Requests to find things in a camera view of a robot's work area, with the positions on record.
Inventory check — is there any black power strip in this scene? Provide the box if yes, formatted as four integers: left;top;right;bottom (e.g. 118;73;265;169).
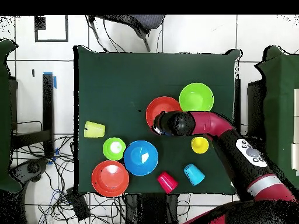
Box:
65;187;91;221

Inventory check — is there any floor cable bundle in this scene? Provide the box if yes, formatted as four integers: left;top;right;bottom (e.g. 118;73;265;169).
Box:
13;134;127;224

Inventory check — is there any black chair base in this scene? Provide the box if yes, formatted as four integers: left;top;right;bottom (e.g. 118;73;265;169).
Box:
10;157;50;190

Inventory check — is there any orange bowl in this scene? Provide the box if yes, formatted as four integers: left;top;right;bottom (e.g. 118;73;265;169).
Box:
145;96;183;136
91;160;130;198

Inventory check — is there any light blue cup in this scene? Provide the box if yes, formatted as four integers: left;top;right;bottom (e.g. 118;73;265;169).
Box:
183;163;206;187

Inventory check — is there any black square frame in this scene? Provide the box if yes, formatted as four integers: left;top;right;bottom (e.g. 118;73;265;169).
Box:
34;15;69;43

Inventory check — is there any red cup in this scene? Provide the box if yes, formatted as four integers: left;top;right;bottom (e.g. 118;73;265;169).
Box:
157;171;179;194

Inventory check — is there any large green bowl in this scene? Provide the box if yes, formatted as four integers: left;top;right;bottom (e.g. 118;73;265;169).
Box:
179;82;215;112

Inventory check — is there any grey office chair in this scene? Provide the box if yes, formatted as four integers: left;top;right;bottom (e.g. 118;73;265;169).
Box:
87;15;166;53

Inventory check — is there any small green bowl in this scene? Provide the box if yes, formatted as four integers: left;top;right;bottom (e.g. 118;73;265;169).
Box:
102;136;127;161

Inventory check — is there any blue tape strip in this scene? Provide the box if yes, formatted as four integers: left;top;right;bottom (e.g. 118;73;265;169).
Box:
46;147;60;166
43;71;57;89

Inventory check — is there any translucent yellow cup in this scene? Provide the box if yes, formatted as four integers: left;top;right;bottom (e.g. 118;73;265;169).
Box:
84;121;106;138

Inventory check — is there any dark green tablecloth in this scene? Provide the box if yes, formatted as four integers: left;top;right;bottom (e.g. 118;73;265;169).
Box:
74;45;241;195

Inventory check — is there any green table cloth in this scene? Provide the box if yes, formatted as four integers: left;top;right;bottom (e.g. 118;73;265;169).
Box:
254;45;299;187
0;38;23;193

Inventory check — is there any opaque yellow cup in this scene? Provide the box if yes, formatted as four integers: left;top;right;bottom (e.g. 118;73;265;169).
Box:
190;136;210;155

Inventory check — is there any large light blue bowl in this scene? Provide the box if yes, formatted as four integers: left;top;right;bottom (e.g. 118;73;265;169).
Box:
123;140;159;176

